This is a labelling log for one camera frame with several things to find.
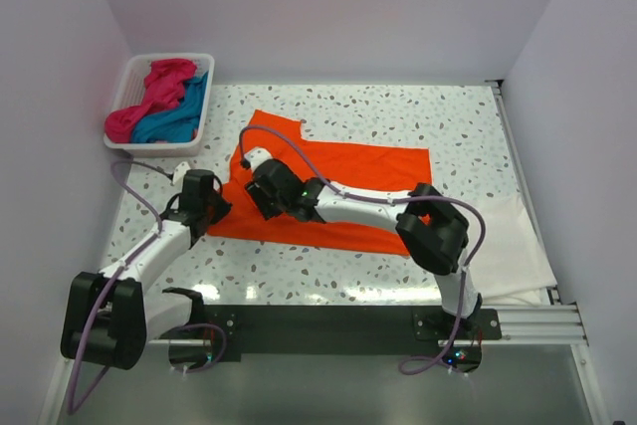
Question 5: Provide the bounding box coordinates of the orange t shirt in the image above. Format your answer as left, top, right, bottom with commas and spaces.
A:
208, 110, 432, 256

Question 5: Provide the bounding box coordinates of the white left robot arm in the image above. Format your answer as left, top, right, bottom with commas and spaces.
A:
60, 169, 231, 370

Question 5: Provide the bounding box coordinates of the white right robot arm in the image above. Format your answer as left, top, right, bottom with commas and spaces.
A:
241, 148, 482, 338

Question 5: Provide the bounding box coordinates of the blue t shirt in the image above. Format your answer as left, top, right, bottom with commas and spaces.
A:
130, 73, 208, 143

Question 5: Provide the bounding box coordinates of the white plastic laundry basket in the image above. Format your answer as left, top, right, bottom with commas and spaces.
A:
104, 53, 215, 158

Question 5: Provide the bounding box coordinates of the pink t shirt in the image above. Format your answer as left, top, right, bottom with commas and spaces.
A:
105, 58, 197, 143

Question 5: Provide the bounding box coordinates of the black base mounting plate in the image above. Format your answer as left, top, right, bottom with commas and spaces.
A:
166, 303, 499, 364

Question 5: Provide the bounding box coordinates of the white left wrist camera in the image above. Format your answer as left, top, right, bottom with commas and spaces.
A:
171, 161, 192, 186

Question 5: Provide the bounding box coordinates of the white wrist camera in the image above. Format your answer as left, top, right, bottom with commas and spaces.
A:
240, 147, 273, 172
171, 161, 192, 186

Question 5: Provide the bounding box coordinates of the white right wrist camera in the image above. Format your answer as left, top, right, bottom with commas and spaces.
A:
240, 147, 273, 172

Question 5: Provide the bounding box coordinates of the aluminium frame rail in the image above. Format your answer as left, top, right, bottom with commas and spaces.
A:
477, 300, 591, 346

